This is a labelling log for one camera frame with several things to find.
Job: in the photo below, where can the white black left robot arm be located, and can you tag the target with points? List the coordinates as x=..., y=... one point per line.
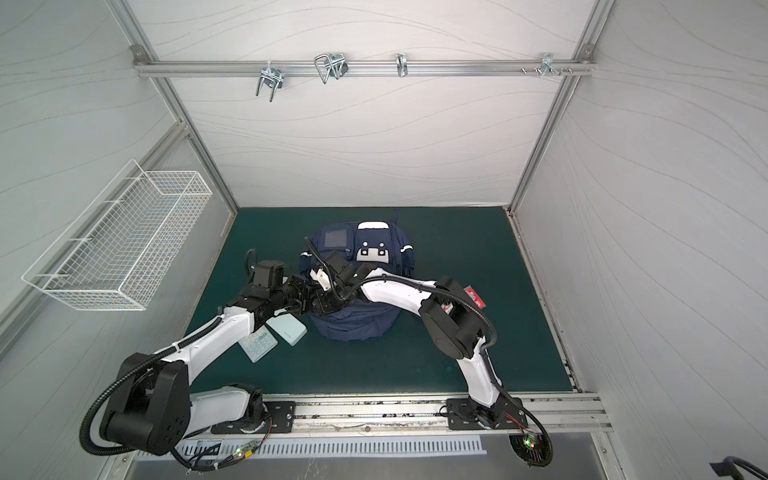
x=149, y=407

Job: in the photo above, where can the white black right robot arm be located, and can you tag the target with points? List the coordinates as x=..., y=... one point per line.
x=457, y=326

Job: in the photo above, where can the navy blue student backpack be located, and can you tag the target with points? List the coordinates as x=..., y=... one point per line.
x=354, y=249

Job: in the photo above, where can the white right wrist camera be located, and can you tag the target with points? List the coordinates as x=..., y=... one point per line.
x=322, y=278

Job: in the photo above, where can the aluminium crossbar rail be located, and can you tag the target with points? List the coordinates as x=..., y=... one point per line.
x=357, y=68

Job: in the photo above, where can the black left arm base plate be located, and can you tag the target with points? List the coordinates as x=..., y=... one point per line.
x=276, y=417

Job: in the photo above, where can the white wire basket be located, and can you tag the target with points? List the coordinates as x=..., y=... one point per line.
x=114, y=255

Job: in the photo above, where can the metal bracket clamp right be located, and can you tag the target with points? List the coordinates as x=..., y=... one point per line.
x=546, y=68

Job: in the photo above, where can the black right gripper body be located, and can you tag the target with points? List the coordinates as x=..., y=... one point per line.
x=334, y=288

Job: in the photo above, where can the metal ring clamp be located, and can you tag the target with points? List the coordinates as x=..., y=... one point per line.
x=401, y=65

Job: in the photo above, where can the metal u-bolt clamp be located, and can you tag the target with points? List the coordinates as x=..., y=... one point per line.
x=270, y=80
x=331, y=65

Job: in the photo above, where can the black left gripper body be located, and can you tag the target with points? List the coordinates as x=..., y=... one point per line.
x=295, y=296

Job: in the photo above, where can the metal u-bolt clamp middle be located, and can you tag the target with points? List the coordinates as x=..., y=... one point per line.
x=331, y=65

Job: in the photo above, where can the metal u-bolt clamp left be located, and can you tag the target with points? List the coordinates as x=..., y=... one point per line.
x=270, y=80

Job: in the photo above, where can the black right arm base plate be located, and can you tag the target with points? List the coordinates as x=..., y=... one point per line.
x=466, y=414

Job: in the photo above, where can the white slotted cable duct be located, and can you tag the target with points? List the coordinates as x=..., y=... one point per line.
x=371, y=447

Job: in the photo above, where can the mint green pencil case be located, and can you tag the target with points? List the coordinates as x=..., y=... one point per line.
x=288, y=327

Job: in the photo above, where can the grey green calculator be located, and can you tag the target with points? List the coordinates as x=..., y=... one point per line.
x=258, y=344

